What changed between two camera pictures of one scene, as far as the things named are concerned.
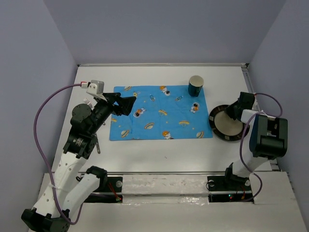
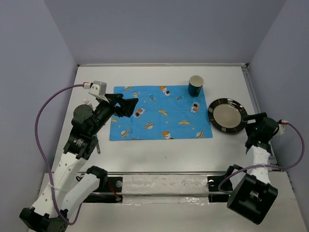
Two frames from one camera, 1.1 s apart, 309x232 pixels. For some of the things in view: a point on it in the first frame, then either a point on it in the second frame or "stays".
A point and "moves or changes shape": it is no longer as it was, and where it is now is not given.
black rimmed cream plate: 225,127 moves or changes shape
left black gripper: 125,104 stays
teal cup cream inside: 195,85 stays
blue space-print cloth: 161,112 stays
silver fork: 88,102 stays
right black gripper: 228,109 -> 256,117
